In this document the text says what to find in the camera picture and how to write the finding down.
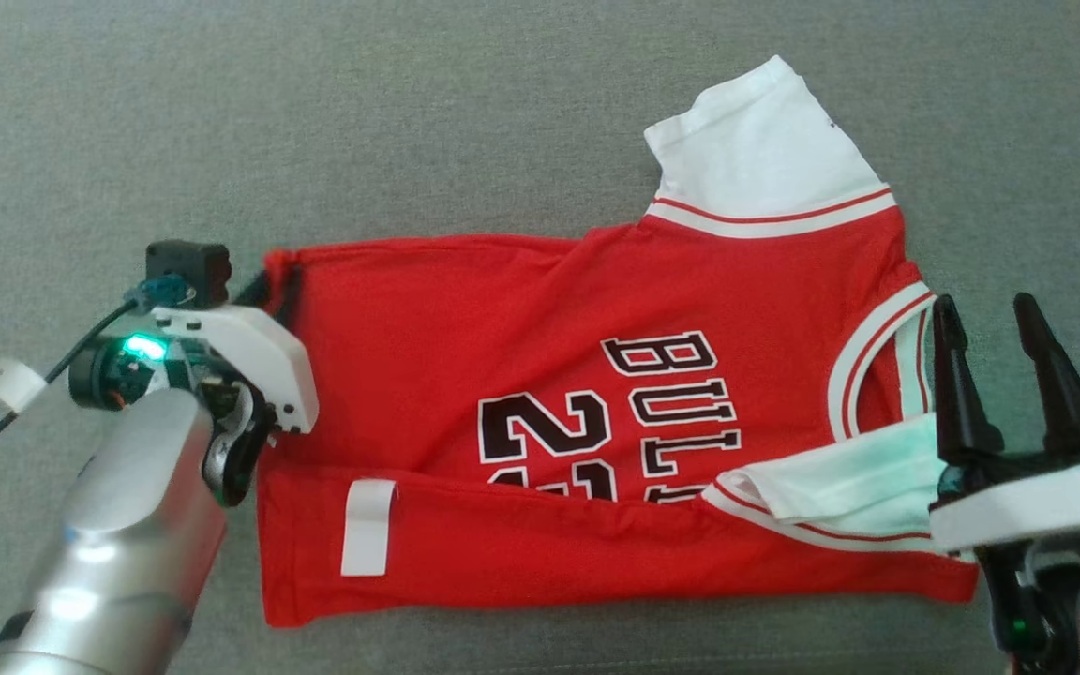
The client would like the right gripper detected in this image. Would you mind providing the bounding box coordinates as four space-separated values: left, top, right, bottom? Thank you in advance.
928 292 1080 675

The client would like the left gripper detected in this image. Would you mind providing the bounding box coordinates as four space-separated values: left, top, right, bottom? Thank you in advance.
68 248 320 435

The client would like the red Bulls basketball jersey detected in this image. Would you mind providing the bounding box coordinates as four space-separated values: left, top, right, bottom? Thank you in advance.
257 54 980 628

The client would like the grey sofa seat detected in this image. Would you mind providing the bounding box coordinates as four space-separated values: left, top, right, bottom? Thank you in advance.
0 0 1080 675

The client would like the white cable label tag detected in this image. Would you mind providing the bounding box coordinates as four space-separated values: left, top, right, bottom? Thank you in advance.
0 356 50 414

